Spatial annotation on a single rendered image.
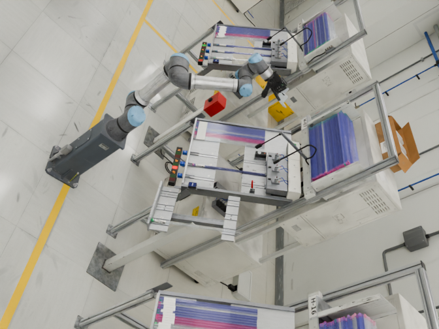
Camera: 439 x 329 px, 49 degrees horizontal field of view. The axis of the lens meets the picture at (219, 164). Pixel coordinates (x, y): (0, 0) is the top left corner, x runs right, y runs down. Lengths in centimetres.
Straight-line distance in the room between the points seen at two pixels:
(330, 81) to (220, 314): 240
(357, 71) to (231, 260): 188
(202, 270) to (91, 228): 93
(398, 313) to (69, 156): 215
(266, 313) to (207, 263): 118
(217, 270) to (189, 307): 122
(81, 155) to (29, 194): 40
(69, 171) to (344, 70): 234
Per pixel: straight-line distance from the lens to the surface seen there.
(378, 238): 453
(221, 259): 361
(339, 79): 425
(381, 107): 320
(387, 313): 245
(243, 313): 256
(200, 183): 309
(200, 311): 254
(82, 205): 344
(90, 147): 315
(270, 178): 310
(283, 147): 344
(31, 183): 328
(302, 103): 437
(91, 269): 329
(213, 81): 275
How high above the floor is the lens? 250
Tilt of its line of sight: 30 degrees down
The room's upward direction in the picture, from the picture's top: 61 degrees clockwise
